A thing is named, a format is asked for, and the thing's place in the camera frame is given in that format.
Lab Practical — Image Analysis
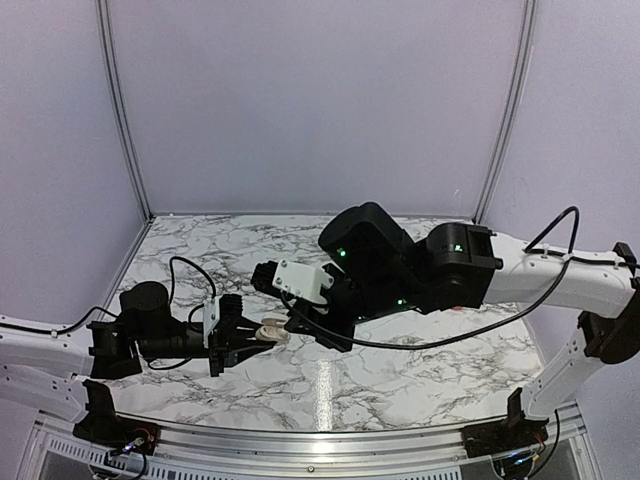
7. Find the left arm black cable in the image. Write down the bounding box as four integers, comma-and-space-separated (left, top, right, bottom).
142, 255, 219, 371

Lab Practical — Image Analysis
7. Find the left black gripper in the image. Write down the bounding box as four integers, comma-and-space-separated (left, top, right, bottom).
138, 316, 274, 379

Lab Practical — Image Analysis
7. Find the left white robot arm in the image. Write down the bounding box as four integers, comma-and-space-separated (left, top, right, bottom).
1, 281, 288, 445

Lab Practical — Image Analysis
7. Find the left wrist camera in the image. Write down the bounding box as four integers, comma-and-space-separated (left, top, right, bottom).
202, 297, 221, 349

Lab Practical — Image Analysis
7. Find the white earbuds charging case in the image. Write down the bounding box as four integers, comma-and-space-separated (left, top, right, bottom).
255, 317, 291, 345

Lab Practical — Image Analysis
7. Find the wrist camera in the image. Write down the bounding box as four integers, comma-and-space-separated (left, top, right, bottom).
250, 260, 334, 314
202, 297, 221, 349

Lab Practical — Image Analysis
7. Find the aluminium front rail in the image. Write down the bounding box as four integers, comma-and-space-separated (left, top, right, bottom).
29, 412, 586, 480

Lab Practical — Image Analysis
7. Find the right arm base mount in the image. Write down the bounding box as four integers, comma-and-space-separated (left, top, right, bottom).
461, 388, 549, 458

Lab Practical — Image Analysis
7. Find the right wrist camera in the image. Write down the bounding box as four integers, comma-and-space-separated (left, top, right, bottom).
250, 260, 334, 314

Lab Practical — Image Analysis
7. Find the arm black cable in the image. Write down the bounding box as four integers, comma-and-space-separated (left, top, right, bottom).
142, 255, 219, 371
279, 206, 626, 350

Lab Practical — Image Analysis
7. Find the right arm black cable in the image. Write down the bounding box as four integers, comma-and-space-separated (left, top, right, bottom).
279, 206, 626, 350

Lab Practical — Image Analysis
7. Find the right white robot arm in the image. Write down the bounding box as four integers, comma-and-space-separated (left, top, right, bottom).
272, 202, 639, 448

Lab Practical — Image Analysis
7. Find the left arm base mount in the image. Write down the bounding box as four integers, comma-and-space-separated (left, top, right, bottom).
73, 380, 161, 455

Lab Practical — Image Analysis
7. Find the right aluminium frame post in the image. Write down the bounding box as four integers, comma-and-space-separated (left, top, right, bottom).
472, 0, 538, 224

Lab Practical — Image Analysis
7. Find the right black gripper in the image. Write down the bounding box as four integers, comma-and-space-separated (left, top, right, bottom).
284, 263, 421, 355

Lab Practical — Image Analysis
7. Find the aluminium frame post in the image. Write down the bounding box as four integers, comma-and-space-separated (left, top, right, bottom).
472, 0, 538, 224
95, 0, 154, 223

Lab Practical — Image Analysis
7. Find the left aluminium frame post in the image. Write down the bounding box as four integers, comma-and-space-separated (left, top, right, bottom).
95, 0, 154, 223

